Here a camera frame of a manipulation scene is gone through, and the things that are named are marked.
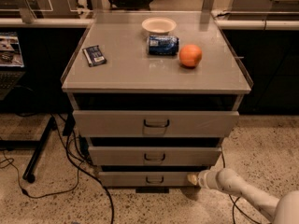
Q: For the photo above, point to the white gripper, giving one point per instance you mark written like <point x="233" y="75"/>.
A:
<point x="205" y="177"/>

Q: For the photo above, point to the grey bottom drawer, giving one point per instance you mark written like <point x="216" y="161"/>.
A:
<point x="144" y="179"/>

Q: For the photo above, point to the grey drawer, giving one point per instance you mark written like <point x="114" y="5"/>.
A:
<point x="154" y="156"/>
<point x="144" y="179"/>
<point x="155" y="123"/>

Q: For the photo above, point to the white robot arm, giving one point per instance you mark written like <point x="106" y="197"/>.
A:
<point x="278" y="211"/>

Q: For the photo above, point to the grey drawer cabinet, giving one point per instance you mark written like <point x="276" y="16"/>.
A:
<point x="133" y="80"/>

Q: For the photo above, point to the grey middle drawer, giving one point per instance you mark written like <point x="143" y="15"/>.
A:
<point x="154" y="156"/>

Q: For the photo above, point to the grey top drawer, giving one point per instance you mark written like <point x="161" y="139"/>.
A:
<point x="155" y="123"/>

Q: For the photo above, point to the orange fruit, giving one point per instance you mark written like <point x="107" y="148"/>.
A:
<point x="190" y="55"/>

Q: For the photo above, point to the blue soda can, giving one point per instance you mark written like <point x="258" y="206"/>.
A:
<point x="162" y="45"/>

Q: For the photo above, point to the black table leg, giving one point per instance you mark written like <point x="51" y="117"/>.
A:
<point x="28" y="174"/>

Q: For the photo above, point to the black laptop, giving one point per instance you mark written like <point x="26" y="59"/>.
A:
<point x="12" y="66"/>

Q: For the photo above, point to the white rail right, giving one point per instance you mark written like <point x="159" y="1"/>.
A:
<point x="259" y="25"/>

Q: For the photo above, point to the white rail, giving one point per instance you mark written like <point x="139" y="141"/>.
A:
<point x="46" y="23"/>
<point x="259" y="25"/>

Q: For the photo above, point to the white rail left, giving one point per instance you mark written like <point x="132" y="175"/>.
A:
<point x="46" y="23"/>

